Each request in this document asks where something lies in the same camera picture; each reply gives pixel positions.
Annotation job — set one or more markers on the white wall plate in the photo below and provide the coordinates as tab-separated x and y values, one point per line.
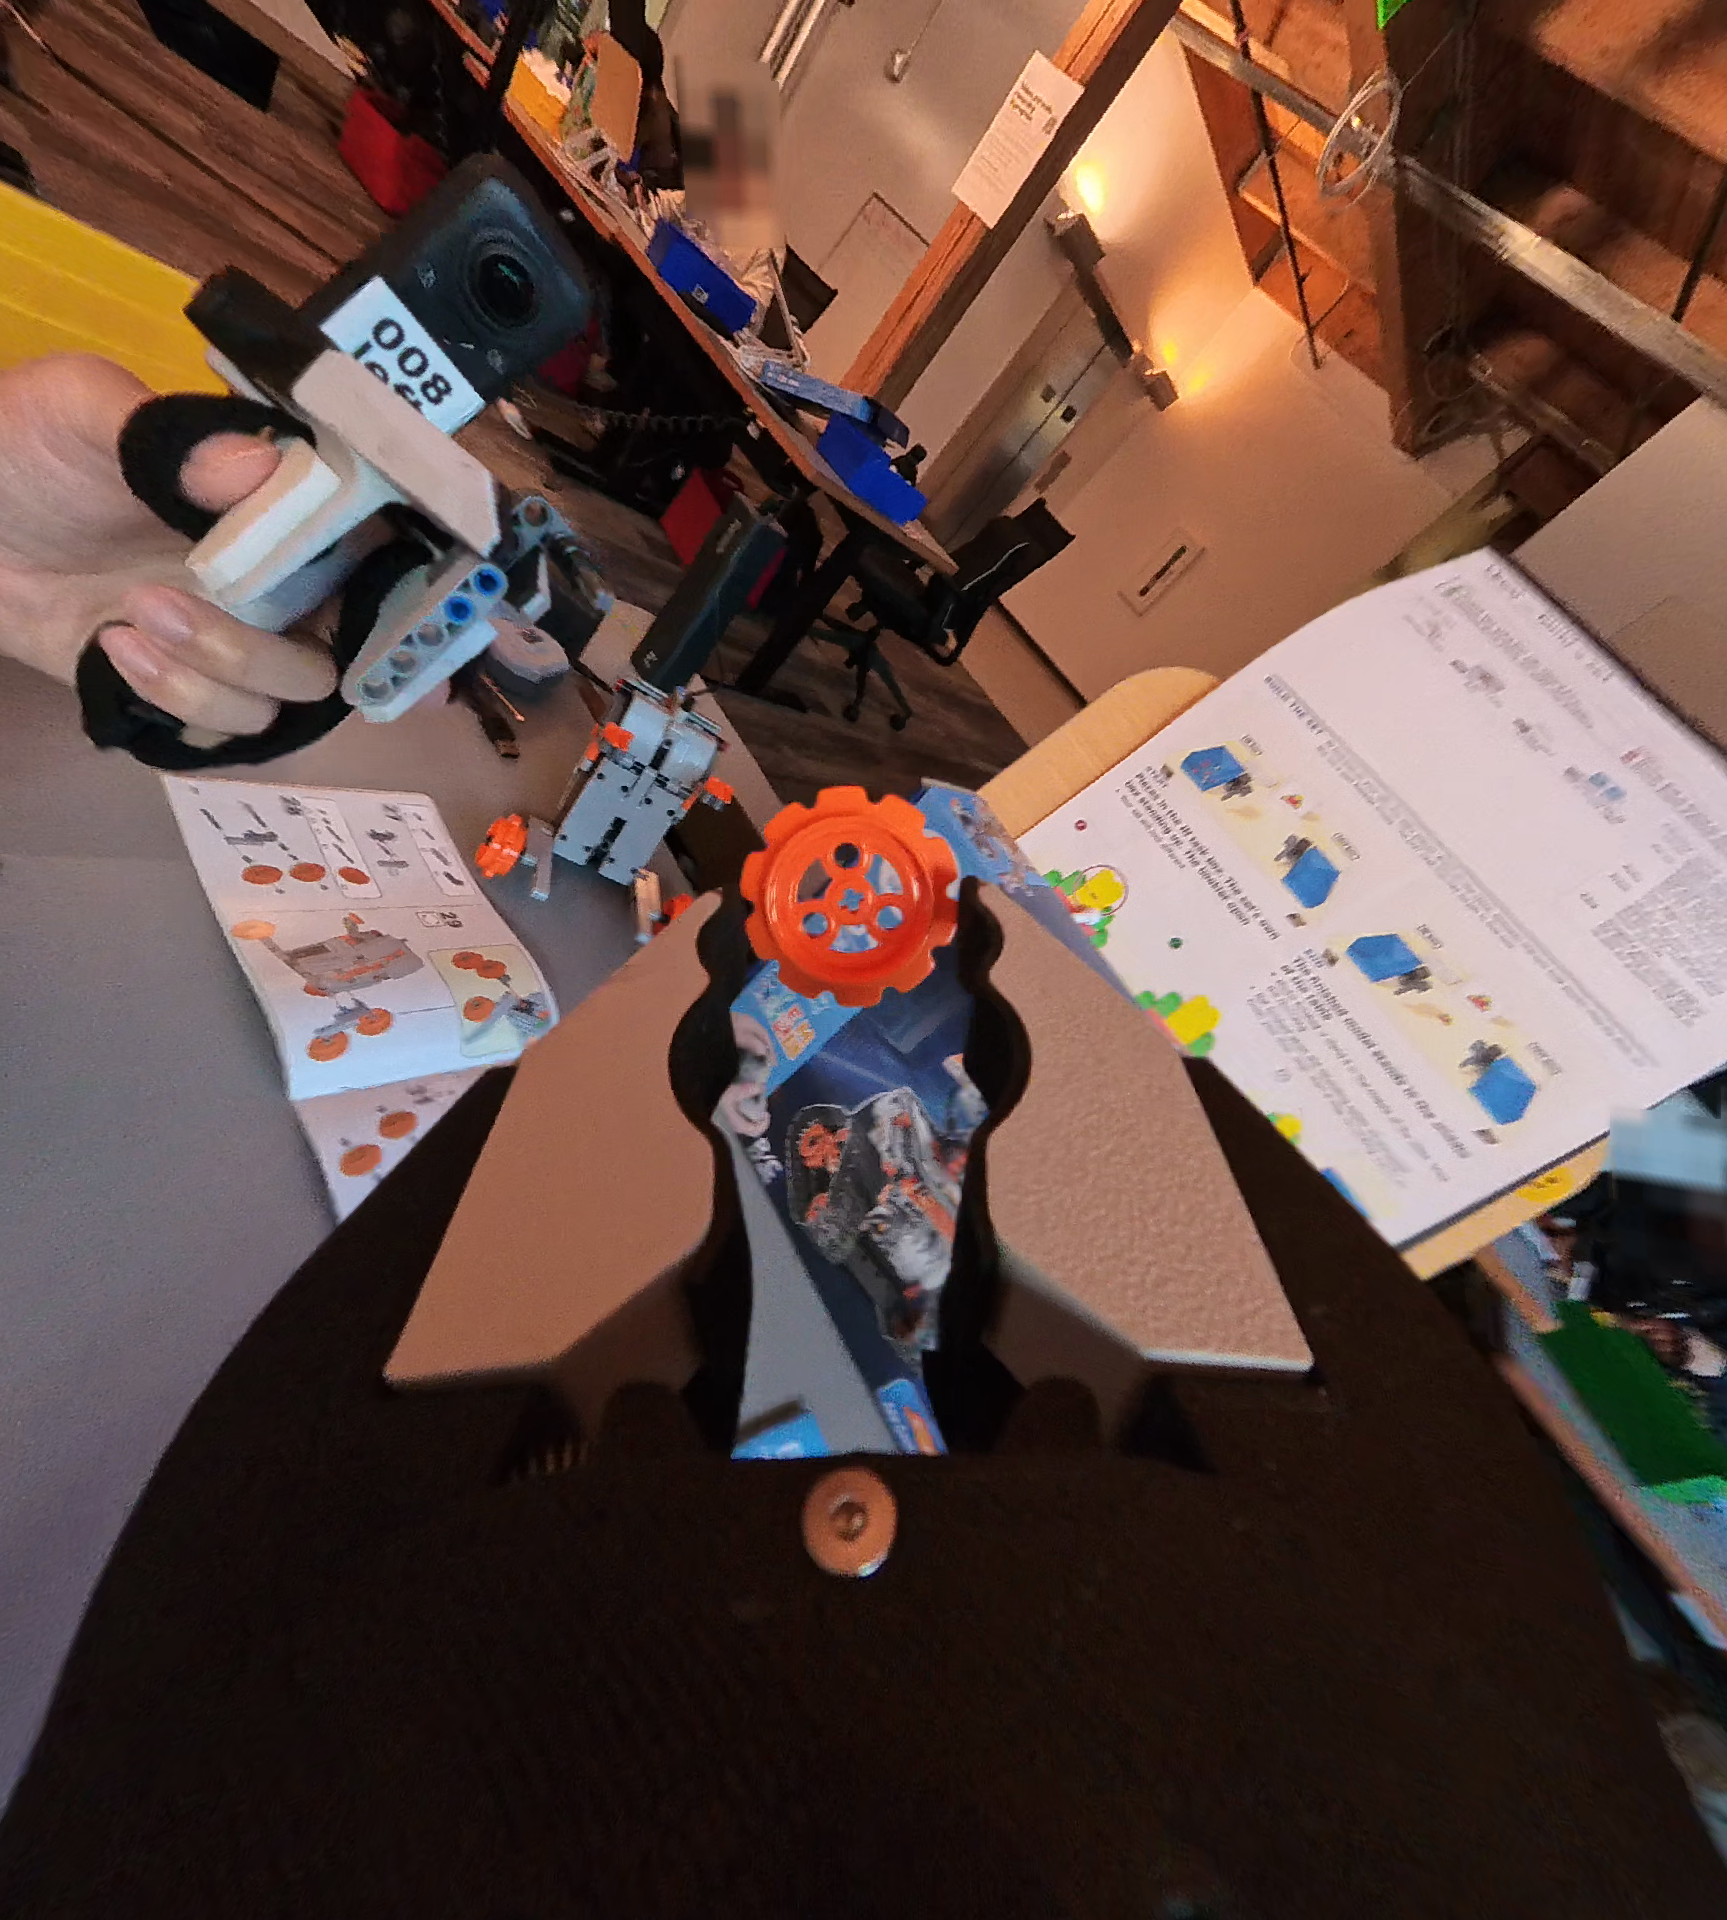
1161	569

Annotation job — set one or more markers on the wooden pillar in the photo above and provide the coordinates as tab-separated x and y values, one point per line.
980	253

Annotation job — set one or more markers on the blue storage bin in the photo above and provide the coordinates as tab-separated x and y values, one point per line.
870	472
704	278

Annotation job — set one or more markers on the red bag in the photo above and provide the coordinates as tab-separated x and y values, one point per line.
393	152
696	520

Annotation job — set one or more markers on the long wooden-top desk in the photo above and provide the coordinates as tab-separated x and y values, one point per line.
743	406

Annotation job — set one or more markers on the flat blue box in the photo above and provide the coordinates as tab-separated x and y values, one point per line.
833	399

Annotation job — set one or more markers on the black office chair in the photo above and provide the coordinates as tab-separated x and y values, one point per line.
980	580

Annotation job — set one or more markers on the grey remote controller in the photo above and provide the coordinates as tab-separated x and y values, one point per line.
535	655

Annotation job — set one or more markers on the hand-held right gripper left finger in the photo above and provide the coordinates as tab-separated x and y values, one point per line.
564	1197

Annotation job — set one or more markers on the black upright device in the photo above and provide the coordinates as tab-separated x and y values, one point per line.
704	602

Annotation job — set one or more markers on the person's left hand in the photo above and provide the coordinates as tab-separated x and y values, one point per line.
8	511

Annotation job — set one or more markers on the white paper notice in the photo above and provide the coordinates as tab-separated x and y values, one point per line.
1015	136

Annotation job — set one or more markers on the wall lamp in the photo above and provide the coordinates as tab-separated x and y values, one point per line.
1078	244

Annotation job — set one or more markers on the grey elevator door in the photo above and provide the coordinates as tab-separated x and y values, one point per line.
1046	406

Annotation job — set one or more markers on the green storage bin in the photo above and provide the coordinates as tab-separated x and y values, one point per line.
1630	1397

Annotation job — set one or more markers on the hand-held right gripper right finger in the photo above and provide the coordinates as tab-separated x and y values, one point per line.
1132	1197

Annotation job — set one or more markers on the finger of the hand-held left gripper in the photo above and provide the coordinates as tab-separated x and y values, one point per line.
397	453

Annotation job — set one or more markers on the grey desk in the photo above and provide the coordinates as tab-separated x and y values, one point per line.
83	1122

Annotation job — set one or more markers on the grey perforated brick beam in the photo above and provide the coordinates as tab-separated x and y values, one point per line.
411	655

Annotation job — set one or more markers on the white open instruction booklet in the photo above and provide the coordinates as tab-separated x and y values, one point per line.
322	898

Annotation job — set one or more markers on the blue robot kit box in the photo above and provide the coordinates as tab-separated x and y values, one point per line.
863	1170

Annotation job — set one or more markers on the orange round wheel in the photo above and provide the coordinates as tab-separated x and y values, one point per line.
787	856

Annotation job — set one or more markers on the grey orange brick robot model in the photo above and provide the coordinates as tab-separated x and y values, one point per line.
630	796

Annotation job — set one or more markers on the yellow plastic bin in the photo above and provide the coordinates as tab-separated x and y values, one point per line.
23	269

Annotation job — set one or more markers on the white printed task sheet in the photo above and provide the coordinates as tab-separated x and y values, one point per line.
1478	829

